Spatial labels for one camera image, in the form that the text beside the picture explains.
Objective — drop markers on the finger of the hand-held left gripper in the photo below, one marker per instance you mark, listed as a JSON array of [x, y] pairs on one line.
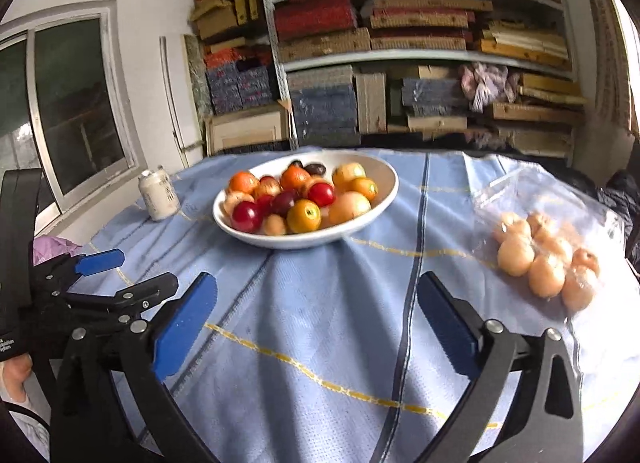
[[100, 260], [150, 285]]

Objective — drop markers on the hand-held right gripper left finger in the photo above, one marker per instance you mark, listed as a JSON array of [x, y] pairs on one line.
[[185, 323]]

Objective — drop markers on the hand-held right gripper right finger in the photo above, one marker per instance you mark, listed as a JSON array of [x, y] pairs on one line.
[[445, 328]]

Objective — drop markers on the tan pear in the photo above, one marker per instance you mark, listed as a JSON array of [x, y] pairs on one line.
[[312, 184], [232, 202], [348, 173]]

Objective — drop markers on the small golden kiwi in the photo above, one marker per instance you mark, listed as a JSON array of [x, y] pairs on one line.
[[275, 224]]

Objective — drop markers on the large orange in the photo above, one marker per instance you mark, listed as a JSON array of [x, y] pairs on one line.
[[243, 182]]

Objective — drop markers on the white oval plate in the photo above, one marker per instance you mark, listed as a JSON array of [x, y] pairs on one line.
[[300, 241]]

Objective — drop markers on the yellow apple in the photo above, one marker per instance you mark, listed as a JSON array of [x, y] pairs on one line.
[[350, 207]]

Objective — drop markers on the dark red plum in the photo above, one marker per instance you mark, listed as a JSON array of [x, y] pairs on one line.
[[284, 203]]

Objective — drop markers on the large dark brown mangosteen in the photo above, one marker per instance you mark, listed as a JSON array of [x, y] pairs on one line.
[[316, 169]]

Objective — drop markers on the person's left forearm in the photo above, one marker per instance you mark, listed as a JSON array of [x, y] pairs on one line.
[[30, 438]]

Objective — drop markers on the person's left hand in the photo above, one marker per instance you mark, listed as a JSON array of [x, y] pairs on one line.
[[15, 378]]

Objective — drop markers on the purple cloth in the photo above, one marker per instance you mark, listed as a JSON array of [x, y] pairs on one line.
[[55, 248]]

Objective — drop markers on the white drink can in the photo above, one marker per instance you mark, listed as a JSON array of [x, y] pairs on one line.
[[159, 198]]

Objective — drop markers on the cluster of pale peaches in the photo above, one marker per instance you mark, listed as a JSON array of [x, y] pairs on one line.
[[515, 253]]

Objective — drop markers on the clear plastic clamshell box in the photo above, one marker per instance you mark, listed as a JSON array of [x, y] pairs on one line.
[[505, 193]]

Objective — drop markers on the white framed window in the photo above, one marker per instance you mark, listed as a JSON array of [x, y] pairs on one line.
[[75, 93]]

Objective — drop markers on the small tangerine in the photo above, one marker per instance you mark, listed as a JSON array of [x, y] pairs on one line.
[[295, 177]]

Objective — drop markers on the white plastic pipe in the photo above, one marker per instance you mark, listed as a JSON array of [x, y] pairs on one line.
[[170, 93]]

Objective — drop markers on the open cardboard box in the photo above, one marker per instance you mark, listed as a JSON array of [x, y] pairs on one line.
[[250, 130]]

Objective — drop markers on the green mottled board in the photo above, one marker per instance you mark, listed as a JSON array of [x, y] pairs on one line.
[[197, 78]]

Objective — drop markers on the dark cloth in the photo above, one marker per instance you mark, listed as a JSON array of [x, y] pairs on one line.
[[620, 203]]

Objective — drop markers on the pink cloth bundle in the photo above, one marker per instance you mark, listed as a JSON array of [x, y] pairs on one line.
[[482, 85]]

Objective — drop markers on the shelf of stacked boxes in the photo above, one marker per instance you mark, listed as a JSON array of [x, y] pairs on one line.
[[325, 103]]

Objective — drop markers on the white metal shelf rack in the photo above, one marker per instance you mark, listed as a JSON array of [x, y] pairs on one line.
[[425, 57]]

